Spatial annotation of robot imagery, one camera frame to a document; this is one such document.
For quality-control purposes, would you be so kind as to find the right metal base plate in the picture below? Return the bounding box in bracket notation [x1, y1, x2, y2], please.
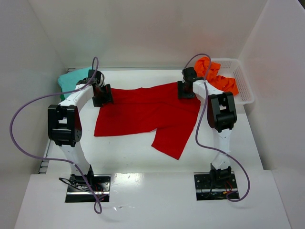
[193, 173, 240, 201]

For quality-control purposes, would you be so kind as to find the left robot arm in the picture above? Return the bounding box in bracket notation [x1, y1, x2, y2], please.
[48, 69, 113, 191]

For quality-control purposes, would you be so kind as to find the white perforated plastic basket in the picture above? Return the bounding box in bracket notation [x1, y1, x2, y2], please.
[212, 58, 254, 105]

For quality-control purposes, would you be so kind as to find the folded green t shirt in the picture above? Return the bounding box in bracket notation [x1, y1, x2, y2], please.
[60, 94, 65, 101]

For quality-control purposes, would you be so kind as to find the red t shirt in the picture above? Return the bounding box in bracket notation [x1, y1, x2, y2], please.
[94, 83, 201, 159]

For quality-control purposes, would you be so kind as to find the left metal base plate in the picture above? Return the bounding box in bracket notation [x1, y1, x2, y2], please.
[59, 175, 111, 203]

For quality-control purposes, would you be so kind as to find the metal base plate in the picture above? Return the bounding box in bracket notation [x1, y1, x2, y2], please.
[193, 173, 240, 201]
[59, 175, 111, 203]

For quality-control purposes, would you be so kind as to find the folded turquoise t shirt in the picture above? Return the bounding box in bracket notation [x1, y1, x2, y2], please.
[58, 67, 92, 92]

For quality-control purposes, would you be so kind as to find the orange t shirt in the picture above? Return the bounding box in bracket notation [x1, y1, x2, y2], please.
[194, 57, 239, 96]

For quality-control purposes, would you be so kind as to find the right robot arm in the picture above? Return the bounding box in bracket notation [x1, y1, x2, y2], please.
[178, 67, 237, 187]

